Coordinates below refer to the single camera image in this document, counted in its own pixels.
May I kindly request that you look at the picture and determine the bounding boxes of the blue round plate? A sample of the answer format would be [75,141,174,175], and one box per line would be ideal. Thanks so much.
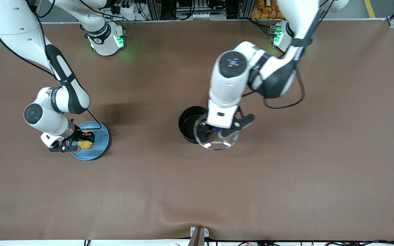
[70,121,110,161]

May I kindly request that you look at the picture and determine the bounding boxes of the yellow potato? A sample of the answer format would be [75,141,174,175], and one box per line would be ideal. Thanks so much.
[80,129,94,149]

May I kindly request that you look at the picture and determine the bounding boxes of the pile of orange packets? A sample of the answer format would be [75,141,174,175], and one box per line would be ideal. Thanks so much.
[251,0,285,20]

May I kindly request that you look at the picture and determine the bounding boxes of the glass lid with blue knob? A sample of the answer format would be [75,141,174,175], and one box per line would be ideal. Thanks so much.
[194,114,240,151]

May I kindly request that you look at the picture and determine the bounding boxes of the black pot with blue handle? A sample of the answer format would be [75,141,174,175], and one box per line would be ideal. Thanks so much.
[178,106,214,144]

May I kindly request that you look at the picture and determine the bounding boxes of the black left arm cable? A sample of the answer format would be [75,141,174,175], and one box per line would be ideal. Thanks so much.
[241,0,334,110]

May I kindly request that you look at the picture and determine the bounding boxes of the brown table cover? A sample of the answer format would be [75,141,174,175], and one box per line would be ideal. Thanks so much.
[0,19,394,241]

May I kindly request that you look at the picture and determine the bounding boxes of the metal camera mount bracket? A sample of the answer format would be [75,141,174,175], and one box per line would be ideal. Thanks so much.
[189,226,210,246]

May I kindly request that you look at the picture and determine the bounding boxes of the aluminium frame post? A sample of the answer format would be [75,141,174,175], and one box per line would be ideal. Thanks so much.
[146,0,162,21]
[239,0,253,19]

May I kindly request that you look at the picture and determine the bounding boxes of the white power strip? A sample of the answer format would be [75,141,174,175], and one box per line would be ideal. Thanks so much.
[179,12,225,20]
[110,3,140,17]

